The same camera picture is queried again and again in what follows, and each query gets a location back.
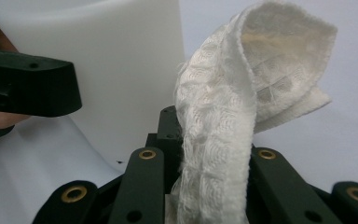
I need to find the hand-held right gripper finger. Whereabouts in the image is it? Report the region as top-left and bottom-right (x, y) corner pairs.
(145, 105), (185, 188)

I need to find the white waffle cloth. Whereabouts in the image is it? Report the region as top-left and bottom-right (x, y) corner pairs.
(164, 0), (338, 224)

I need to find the white plastic cup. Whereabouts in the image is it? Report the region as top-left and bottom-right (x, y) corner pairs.
(0, 0), (186, 174)

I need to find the white table cover sheet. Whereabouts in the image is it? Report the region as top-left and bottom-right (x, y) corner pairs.
(0, 0), (358, 224)

